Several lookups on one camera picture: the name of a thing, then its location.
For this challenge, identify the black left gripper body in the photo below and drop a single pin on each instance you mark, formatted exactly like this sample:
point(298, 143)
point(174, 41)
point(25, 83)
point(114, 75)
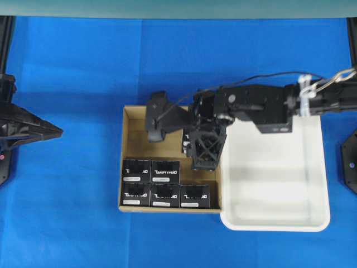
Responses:
point(19, 126)

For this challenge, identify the white plastic tray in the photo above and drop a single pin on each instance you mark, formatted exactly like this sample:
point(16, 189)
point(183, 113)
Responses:
point(274, 182)

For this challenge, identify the blue table cloth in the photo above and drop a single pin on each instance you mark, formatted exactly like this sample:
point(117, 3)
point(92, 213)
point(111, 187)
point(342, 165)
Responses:
point(59, 208)

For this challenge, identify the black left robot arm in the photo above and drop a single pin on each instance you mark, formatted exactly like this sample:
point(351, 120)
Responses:
point(8, 89)

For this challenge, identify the black frame post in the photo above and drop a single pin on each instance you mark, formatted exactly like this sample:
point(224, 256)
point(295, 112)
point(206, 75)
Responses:
point(352, 35)
point(6, 35)

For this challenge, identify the black Dynamixel box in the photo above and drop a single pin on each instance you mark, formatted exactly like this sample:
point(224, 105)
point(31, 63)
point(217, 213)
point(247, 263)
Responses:
point(186, 144)
point(136, 194)
point(136, 171)
point(195, 196)
point(165, 195)
point(165, 172)

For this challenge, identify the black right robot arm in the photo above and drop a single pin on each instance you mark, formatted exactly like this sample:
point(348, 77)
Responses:
point(269, 108)

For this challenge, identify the black frame post right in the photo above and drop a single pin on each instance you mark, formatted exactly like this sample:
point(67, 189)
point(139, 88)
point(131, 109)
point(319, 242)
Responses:
point(352, 35)

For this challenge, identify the white cable ties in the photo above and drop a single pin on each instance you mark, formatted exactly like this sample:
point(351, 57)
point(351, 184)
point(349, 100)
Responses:
point(307, 92)

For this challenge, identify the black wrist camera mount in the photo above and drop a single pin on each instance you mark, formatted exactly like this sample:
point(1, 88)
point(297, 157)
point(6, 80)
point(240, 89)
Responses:
point(163, 117)

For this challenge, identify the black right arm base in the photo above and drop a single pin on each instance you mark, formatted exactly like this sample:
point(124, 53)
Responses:
point(348, 162)

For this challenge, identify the silver carabiner hook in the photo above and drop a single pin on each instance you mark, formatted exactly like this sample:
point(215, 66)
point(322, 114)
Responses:
point(340, 76)

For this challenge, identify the black frame post left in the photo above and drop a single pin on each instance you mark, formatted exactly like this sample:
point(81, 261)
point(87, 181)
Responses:
point(6, 35)

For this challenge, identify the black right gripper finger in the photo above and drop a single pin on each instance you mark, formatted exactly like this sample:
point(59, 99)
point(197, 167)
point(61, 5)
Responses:
point(205, 149)

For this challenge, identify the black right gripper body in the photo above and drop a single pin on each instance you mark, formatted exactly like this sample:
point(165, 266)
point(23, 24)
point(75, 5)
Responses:
point(202, 115)

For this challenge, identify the teal backdrop curtain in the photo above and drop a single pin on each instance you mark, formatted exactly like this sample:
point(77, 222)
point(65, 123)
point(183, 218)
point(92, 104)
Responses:
point(181, 9)

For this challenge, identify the brown cardboard box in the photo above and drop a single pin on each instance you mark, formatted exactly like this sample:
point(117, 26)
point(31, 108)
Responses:
point(135, 145)

